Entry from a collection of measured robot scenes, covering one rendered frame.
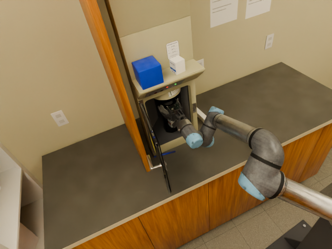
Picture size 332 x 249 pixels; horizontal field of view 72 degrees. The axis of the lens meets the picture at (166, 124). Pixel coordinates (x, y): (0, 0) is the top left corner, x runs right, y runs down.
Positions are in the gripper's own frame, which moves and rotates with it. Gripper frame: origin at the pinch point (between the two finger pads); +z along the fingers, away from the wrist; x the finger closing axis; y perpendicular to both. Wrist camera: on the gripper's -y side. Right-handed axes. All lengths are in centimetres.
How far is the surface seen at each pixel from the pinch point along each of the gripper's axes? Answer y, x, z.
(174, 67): 34.2, -0.5, -14.5
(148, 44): 43.8, 6.8, -6.3
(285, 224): -116, -65, -68
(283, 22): 3, -115, 32
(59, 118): -8, 64, 32
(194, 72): 30.9, -8.2, -18.8
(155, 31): 48.3, 2.8, -6.0
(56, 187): -27, 79, -4
